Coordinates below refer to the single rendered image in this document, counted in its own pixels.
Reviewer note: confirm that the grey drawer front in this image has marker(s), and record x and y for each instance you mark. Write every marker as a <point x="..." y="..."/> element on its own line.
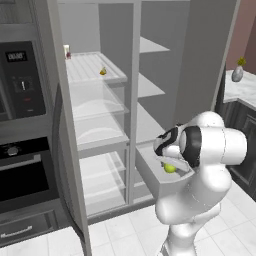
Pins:
<point x="26" y="221"/>

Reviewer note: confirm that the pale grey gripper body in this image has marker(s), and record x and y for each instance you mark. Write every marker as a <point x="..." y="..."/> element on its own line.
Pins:
<point x="185" y="166"/>

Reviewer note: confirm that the silver oven knob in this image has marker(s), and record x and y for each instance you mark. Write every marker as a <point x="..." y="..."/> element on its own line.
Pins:
<point x="12" y="151"/>

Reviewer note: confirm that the grey vase with yellow flowers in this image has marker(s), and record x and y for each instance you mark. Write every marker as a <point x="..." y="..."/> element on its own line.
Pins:
<point x="237" y="74"/>

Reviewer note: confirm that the small red jar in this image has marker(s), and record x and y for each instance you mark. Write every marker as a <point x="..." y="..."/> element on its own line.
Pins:
<point x="68" y="55"/>

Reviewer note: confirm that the green pear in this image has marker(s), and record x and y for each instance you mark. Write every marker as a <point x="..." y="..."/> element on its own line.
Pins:
<point x="170" y="168"/>

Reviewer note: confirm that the yellow lemon wedge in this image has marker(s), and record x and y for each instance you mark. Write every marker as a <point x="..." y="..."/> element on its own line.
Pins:
<point x="103" y="71"/>

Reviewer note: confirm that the grey cupboard door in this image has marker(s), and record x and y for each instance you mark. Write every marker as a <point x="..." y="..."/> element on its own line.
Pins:
<point x="16" y="11"/>

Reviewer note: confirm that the clear glass fridge shelf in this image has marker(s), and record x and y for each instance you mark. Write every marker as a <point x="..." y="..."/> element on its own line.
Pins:
<point x="100" y="131"/>
<point x="95" y="100"/>

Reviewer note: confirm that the dark cupboard run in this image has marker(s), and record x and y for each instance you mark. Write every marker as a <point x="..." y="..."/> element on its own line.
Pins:
<point x="243" y="133"/>

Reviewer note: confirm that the grey fridge door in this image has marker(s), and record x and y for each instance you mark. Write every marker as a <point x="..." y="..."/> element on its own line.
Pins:
<point x="203" y="53"/>
<point x="63" y="133"/>

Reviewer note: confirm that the grey freezer drawer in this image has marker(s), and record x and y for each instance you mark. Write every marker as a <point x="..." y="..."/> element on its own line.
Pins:
<point x="150" y="173"/>

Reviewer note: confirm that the grey fridge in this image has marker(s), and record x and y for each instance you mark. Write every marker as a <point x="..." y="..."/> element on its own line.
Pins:
<point x="116" y="26"/>

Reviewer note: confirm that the grey freezer shelf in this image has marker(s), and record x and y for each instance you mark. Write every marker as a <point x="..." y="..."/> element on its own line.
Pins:
<point x="148" y="86"/>
<point x="146" y="125"/>
<point x="150" y="46"/>

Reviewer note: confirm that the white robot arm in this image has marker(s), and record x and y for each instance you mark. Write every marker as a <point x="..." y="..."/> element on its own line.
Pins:
<point x="200" y="186"/>

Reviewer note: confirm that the black microwave oven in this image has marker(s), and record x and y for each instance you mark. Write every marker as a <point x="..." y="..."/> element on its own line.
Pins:
<point x="21" y="80"/>

